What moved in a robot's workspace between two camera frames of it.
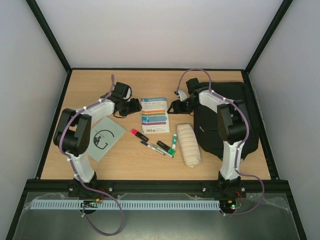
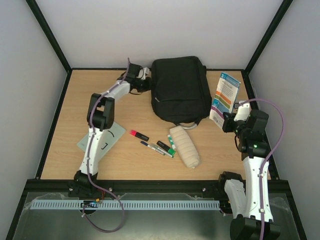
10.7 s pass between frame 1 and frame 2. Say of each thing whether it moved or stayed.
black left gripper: moved
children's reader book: moved
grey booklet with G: stayed
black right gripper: moved
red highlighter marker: stayed
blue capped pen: stayed
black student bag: moved
